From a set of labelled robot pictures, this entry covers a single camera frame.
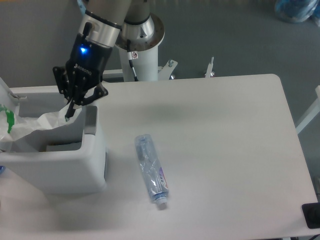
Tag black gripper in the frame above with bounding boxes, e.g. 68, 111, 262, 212
52, 33, 113, 118

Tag clear plastic bag green strip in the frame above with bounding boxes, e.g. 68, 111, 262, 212
0, 103, 82, 152

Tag crushed clear plastic bottle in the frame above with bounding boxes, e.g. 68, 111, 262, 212
134, 134, 169, 210

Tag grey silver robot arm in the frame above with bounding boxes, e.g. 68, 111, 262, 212
52, 0, 150, 119

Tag white trash can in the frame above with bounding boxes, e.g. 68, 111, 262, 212
0, 83, 108, 194

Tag blue plastic bag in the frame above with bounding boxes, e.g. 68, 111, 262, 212
274, 0, 320, 24

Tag black device at table edge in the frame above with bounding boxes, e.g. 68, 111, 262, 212
301, 202, 320, 229

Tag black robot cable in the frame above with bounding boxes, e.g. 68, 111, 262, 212
126, 39, 139, 82

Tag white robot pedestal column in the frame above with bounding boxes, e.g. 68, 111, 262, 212
116, 13, 165, 82

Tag white pedestal base frame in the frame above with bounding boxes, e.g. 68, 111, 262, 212
102, 56, 215, 82

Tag white frame leg right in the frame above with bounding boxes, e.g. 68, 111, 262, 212
295, 85, 320, 134

